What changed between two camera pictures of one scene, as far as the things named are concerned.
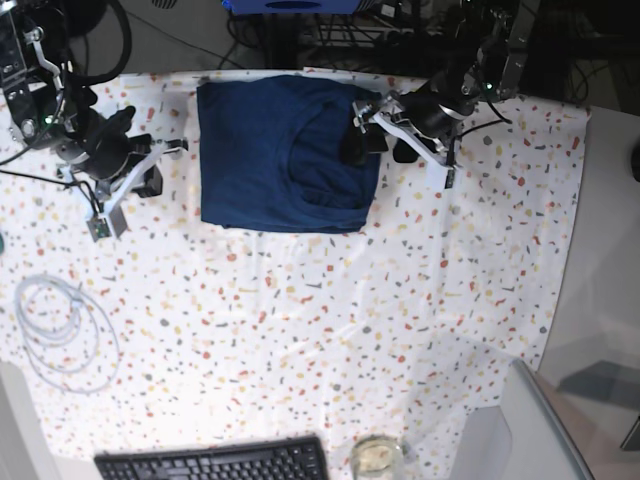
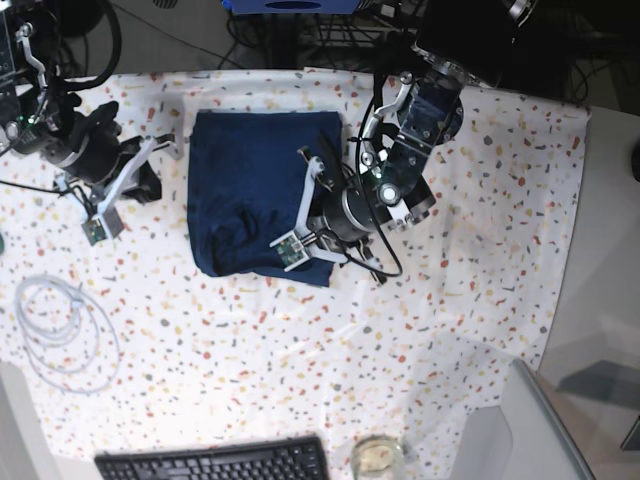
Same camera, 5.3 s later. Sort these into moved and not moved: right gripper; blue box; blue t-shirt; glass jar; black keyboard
Moved: blue t-shirt; right gripper
Not moved: blue box; black keyboard; glass jar
